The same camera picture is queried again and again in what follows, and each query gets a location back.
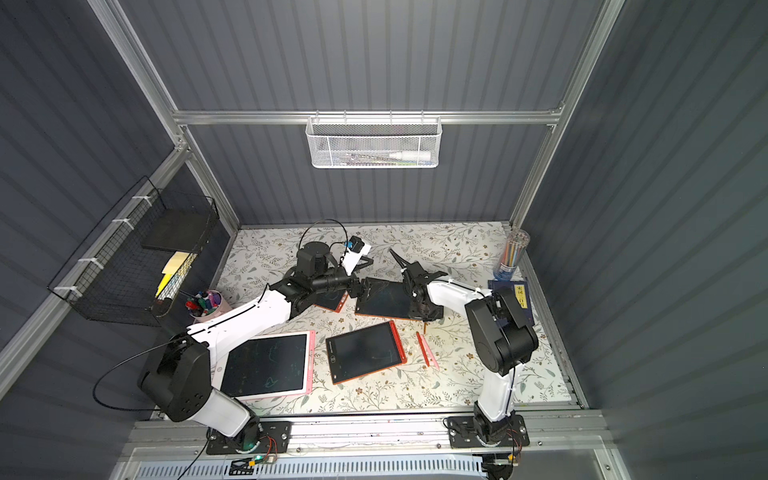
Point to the clear cup coloured pencils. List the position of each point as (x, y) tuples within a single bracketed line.
[(515, 245)]

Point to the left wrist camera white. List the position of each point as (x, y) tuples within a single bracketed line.
[(355, 249)]

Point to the black wire wall basket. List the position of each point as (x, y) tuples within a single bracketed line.
[(113, 278)]

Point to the pink cup with markers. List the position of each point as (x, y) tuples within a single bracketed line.
[(206, 305)]

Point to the red tablet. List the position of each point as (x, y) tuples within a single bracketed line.
[(331, 301), (384, 298), (361, 352)]

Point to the black tray in basket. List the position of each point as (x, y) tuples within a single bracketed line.
[(178, 231)]

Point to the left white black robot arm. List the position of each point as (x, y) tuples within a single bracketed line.
[(177, 376)]

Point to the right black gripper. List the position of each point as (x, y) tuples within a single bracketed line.
[(413, 282)]

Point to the dark blue notebook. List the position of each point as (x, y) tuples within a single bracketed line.
[(521, 291)]

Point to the white marker in basket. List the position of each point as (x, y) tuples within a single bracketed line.
[(415, 157)]

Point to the white wire mesh basket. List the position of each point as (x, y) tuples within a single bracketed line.
[(348, 145)]

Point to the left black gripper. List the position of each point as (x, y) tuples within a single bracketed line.
[(352, 285)]

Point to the pink stylus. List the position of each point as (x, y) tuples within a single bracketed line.
[(430, 359)]

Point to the pink white writing tablet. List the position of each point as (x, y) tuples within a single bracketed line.
[(269, 366)]

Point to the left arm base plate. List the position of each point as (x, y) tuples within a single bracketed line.
[(270, 437)]

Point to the yellow sticky notes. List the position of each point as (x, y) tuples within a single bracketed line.
[(174, 272)]

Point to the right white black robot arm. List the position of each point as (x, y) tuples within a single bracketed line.
[(503, 336)]

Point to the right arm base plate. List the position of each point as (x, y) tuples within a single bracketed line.
[(474, 432)]

